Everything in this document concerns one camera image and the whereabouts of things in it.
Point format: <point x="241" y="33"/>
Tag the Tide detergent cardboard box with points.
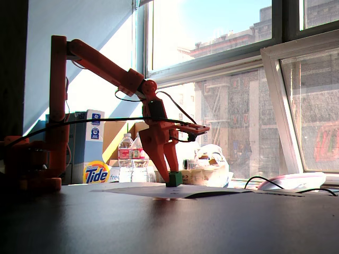
<point x="96" y="173"/>

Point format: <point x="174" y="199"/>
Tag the white open window sash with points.
<point x="278" y="92"/>

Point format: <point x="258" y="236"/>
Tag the window frame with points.
<point x="288" y="21"/>

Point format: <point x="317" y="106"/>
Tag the green cube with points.
<point x="175" y="180"/>

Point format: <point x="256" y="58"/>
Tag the blue white carton with stickers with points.
<point x="90" y="143"/>

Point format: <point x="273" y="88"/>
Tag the red robot arm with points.
<point x="58" y="92"/>

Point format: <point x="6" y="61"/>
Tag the pink white pencil case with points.
<point x="296" y="180"/>

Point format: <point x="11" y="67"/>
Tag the white numbered grid paper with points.
<point x="169" y="191"/>

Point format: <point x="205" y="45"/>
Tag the clear water bottle red label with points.
<point x="140" y="158"/>
<point x="125" y="158"/>

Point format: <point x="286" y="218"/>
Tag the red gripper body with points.
<point x="157" y="135"/>

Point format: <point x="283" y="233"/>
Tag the red wrist camera mount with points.
<point x="196" y="128"/>

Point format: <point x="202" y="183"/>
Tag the clear plastic bag with packets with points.
<point x="212" y="164"/>

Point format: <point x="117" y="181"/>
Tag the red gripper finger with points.
<point x="155" y="148"/>
<point x="172" y="158"/>

